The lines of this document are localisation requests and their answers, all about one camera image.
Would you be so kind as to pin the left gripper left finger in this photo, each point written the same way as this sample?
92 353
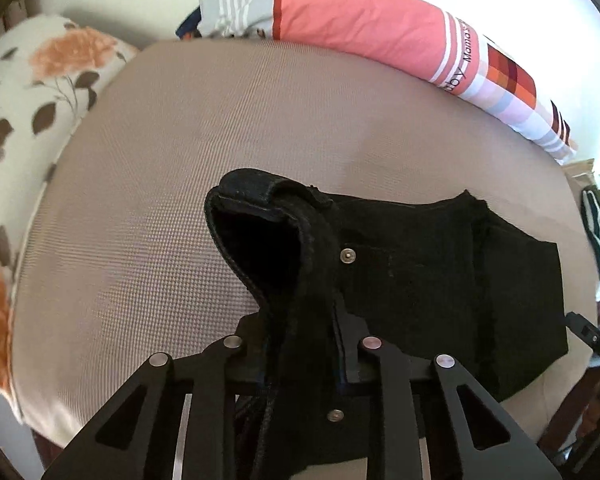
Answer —
172 417

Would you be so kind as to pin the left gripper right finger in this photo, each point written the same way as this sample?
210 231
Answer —
428 418

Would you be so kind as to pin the black pants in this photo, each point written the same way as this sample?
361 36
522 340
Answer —
449 277

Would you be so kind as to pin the striped olive folded garment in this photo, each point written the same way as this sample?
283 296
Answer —
590 215

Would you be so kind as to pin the beige mattress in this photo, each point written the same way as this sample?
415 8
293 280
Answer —
119 262

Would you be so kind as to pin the long patchwork bolster pillow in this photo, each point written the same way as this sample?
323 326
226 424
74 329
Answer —
412 36

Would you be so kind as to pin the floral pillow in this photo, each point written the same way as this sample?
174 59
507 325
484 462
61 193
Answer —
52 72

